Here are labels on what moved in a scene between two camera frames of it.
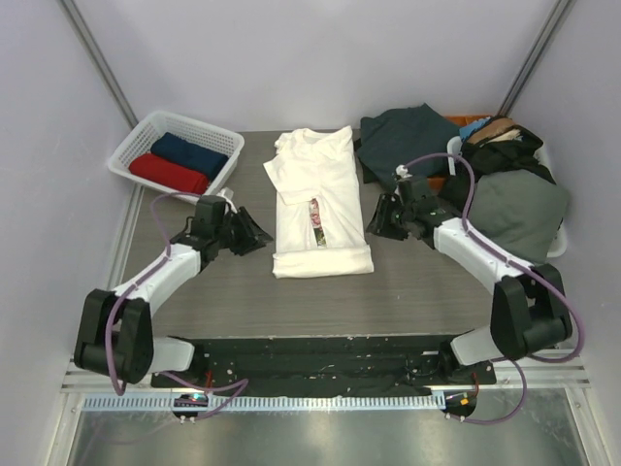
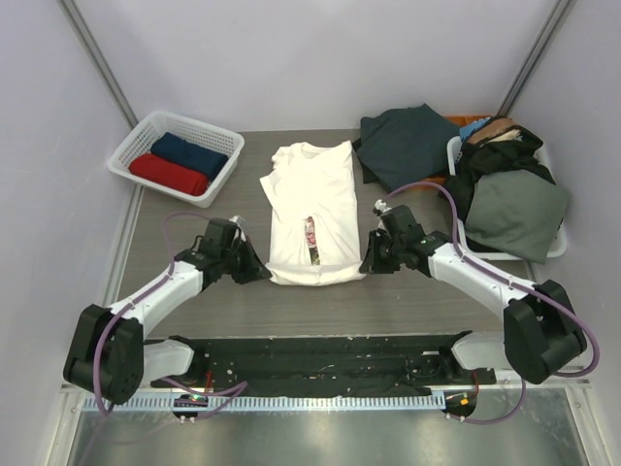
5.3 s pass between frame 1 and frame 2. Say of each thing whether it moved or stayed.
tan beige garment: stayed
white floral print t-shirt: moved
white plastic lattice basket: stayed
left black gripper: moved
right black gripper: moved
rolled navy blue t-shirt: stayed
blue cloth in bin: stayed
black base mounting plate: stayed
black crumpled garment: stayed
